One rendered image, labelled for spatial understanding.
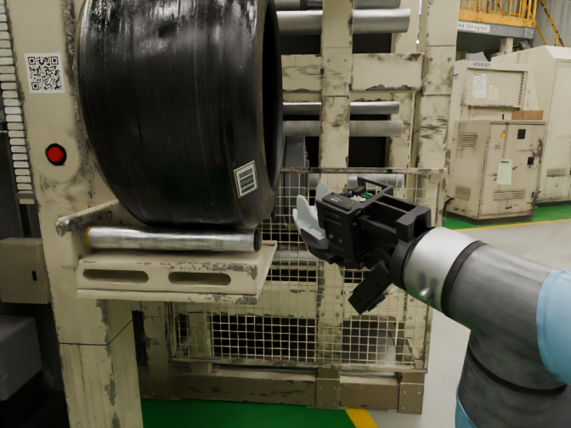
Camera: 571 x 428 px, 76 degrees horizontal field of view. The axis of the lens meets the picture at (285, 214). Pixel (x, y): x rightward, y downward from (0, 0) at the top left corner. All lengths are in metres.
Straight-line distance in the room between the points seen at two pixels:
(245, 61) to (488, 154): 4.46
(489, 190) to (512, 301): 4.71
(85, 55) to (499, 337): 0.62
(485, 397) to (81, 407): 0.95
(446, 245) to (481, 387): 0.12
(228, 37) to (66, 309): 0.71
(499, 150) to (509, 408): 4.71
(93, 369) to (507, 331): 0.91
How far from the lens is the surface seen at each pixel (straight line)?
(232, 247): 0.71
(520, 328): 0.33
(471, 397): 0.40
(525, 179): 5.41
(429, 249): 0.36
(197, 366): 1.68
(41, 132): 0.93
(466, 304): 0.34
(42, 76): 0.92
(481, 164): 4.92
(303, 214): 0.48
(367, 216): 0.40
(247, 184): 0.62
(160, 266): 0.74
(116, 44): 0.63
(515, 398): 0.37
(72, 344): 1.04
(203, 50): 0.58
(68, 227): 0.79
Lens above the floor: 1.11
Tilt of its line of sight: 13 degrees down
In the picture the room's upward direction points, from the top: straight up
